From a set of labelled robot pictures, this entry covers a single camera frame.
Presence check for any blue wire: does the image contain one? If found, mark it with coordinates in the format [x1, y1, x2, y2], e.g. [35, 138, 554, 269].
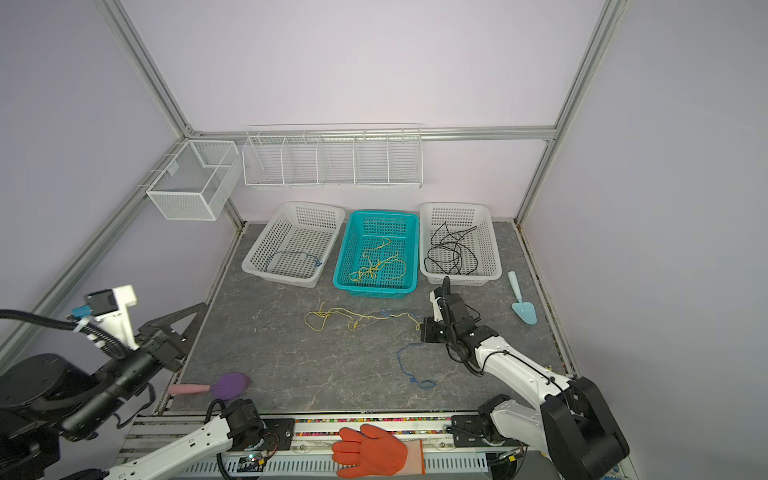
[380, 308, 438, 392]
[263, 248, 324, 272]

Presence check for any thin black wire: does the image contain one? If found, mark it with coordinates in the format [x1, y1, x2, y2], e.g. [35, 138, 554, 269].
[425, 220, 480, 277]

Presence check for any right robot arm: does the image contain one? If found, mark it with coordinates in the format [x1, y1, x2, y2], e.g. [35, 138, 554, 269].
[421, 278, 630, 479]

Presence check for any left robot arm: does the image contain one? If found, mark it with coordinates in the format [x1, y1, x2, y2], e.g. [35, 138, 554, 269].
[1, 303, 266, 479]

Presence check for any pink purple brush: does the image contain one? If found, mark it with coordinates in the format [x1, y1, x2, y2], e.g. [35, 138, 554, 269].
[168, 372, 251, 401]

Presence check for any teal plastic basket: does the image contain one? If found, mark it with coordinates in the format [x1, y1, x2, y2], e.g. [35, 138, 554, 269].
[333, 210, 420, 300]

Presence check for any white plastic basket right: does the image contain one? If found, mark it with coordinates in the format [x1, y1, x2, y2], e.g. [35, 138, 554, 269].
[419, 202, 502, 287]

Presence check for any white plastic basket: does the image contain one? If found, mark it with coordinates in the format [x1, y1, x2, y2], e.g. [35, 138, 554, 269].
[241, 202, 346, 288]
[419, 202, 502, 287]

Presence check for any white plastic basket left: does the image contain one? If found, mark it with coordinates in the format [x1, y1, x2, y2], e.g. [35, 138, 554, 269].
[241, 202, 346, 288]

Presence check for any orange rubber glove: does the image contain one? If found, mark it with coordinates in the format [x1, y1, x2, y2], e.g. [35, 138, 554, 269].
[332, 424, 426, 479]

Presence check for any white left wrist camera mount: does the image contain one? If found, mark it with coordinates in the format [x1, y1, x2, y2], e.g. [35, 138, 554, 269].
[70, 285, 138, 350]

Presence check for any mint green brush handle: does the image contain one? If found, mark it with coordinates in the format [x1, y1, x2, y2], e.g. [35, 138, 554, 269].
[507, 271, 538, 325]

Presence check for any small white wire basket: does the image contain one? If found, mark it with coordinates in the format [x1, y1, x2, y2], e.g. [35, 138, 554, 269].
[147, 140, 243, 221]

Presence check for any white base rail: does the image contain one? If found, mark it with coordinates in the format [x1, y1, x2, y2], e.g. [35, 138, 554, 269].
[119, 409, 625, 480]

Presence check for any long white wire shelf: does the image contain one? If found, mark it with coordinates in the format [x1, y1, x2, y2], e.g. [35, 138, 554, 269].
[241, 123, 424, 189]

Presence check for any aluminium frame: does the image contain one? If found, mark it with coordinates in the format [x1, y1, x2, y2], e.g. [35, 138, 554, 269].
[0, 0, 631, 409]

